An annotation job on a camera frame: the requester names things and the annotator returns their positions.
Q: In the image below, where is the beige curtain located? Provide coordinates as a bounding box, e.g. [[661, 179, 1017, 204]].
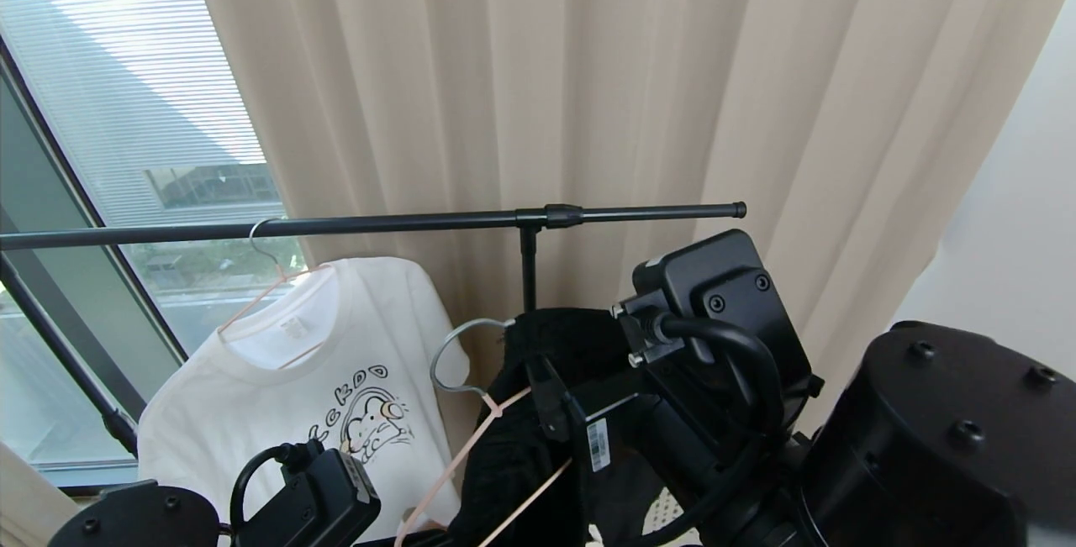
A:
[[185, 0, 1076, 447], [0, 441, 82, 547]]

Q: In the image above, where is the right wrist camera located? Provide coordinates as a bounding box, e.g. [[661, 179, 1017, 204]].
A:
[[610, 228, 825, 426]]

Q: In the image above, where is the pink clothes hanger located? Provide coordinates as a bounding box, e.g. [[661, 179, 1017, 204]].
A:
[[216, 218, 339, 371], [393, 317, 578, 547]]

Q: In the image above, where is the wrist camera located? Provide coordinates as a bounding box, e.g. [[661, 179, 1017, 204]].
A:
[[251, 446, 384, 547], [610, 228, 825, 426]]

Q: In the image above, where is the black clothes rack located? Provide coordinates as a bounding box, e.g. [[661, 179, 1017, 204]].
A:
[[0, 201, 749, 460]]

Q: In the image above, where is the black cable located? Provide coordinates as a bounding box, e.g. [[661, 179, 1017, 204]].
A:
[[228, 443, 305, 533], [626, 315, 788, 547]]

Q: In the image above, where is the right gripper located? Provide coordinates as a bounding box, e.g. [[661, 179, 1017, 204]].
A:
[[525, 352, 728, 489]]

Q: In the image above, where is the white laundry basket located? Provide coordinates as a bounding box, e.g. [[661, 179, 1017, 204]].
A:
[[587, 487, 707, 547]]

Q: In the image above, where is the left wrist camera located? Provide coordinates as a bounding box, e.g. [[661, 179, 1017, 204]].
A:
[[251, 446, 384, 547]]

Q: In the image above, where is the white printed t-shirt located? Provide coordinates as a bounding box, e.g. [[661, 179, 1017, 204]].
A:
[[136, 256, 472, 544]]

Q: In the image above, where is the black garment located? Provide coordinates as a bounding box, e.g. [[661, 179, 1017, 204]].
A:
[[449, 307, 675, 547]]

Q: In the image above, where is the window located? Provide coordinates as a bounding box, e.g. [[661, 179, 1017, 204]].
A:
[[0, 0, 309, 489]]

